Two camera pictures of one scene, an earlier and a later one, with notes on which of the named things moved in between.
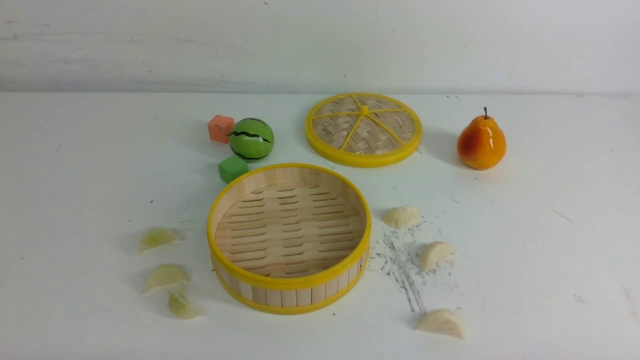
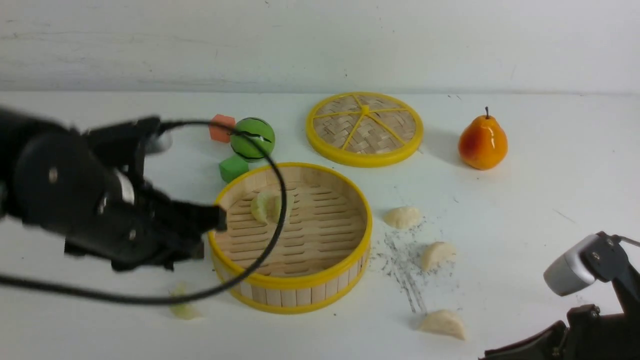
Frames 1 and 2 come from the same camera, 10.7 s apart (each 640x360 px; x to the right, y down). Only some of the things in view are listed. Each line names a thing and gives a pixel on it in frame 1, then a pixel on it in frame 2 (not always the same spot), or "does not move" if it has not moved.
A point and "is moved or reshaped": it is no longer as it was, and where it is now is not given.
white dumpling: [442, 321] does not move
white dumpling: [402, 217] does not move
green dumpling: [157, 237] is moved or reshaped
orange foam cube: [220, 128] does not move
